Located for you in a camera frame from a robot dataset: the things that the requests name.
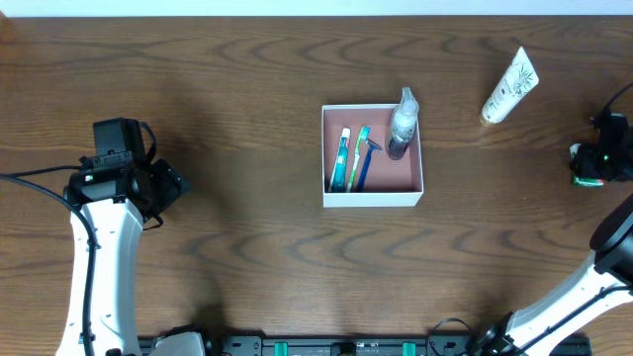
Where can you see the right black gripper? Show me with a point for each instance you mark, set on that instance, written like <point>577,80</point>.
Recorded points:
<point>586,161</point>

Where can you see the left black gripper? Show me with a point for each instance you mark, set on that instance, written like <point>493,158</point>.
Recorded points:
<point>168,181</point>

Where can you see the green white soap bar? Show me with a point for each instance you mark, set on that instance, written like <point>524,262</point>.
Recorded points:
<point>583,182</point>

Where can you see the white bamboo print lotion tube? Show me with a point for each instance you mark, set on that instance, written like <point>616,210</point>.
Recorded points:
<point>518,80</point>

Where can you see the clear foam pump bottle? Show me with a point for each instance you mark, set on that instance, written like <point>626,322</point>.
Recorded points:
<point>402,125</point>

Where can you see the green toothpaste tube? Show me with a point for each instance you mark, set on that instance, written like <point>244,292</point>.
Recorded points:
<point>338,176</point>

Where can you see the blue disposable razor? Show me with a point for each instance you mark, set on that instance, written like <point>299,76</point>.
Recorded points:
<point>366,164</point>

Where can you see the green white toothbrush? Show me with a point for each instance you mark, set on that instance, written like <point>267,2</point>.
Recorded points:
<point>363,135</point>

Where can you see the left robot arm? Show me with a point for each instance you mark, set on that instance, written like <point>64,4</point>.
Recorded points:
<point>101,317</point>

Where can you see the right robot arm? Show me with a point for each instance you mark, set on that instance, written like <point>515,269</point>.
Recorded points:
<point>602,283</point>

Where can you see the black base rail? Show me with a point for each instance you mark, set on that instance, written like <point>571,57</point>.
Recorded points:
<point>254,345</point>

